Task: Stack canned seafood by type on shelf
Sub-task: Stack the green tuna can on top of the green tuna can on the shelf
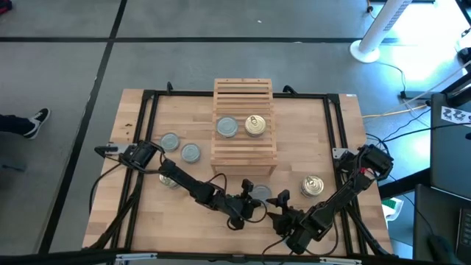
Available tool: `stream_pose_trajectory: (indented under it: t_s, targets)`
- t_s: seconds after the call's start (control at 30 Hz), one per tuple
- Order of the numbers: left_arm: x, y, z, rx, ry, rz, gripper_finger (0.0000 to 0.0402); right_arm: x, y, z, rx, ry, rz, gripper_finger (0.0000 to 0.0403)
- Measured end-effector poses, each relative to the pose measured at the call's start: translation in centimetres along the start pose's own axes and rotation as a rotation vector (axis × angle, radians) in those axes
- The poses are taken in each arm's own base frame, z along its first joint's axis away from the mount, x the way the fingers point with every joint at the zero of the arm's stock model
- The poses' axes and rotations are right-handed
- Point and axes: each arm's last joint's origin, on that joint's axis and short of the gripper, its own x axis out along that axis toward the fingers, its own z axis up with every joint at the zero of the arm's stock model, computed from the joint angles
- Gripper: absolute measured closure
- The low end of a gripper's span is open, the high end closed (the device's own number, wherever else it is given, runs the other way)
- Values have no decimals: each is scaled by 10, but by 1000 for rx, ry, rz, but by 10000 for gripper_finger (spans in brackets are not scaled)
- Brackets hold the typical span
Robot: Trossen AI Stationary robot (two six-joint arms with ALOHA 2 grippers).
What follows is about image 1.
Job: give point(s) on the dark grey side desk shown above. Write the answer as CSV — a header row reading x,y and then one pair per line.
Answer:
x,y
449,158
438,221

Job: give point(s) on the green white packet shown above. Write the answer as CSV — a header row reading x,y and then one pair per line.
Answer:
x,y
392,206

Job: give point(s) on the person's shoe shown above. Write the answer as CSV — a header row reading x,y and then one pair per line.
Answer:
x,y
37,121

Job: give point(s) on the person's leg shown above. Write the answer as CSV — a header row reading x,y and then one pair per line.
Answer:
x,y
14,124

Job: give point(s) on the black laptop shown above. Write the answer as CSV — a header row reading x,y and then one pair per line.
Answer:
x,y
465,232

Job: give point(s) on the silver metal bracket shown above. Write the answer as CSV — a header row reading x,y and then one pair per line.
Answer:
x,y
340,260
136,256

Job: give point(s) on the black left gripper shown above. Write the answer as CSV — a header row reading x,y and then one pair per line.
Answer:
x,y
237,211

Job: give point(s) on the paper sheet with black markers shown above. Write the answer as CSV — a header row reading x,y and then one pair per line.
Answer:
x,y
456,116

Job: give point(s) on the black table clamp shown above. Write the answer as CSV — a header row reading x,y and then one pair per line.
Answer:
x,y
169,87
289,89

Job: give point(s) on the black computer mouse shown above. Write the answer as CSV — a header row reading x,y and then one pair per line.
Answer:
x,y
441,250

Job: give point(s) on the black power strip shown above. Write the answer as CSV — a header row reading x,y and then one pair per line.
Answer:
x,y
414,95

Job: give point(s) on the white tower fan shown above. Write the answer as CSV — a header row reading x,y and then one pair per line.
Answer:
x,y
364,51

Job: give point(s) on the wooden slatted shelf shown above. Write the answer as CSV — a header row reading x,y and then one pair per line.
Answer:
x,y
244,158

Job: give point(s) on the grey camera mount block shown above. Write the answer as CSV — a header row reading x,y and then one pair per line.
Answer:
x,y
238,258

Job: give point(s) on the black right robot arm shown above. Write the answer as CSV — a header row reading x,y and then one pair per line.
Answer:
x,y
342,195

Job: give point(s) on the black aluminium rail frame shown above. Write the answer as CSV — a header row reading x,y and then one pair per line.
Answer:
x,y
184,94

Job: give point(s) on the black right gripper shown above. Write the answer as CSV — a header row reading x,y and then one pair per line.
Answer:
x,y
298,230

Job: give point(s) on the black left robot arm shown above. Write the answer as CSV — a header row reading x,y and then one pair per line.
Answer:
x,y
184,180

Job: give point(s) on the red object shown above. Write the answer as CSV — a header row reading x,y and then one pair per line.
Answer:
x,y
4,6

